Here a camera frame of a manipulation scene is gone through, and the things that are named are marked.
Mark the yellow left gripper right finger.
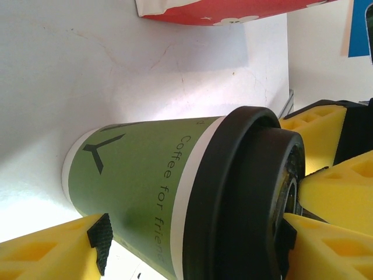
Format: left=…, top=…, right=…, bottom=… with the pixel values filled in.
left=279, top=212, right=373, bottom=280

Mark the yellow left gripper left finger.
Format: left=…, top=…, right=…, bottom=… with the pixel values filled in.
left=0, top=212, right=113, bottom=280

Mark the black plastic cup lid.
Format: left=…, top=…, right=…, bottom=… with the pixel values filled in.
left=183, top=106, right=306, bottom=280

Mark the green paper coffee cup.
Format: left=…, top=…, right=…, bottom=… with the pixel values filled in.
left=61, top=115, right=227, bottom=279

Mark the red and white paper bag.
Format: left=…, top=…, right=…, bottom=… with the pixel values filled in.
left=134, top=0, right=343, bottom=27

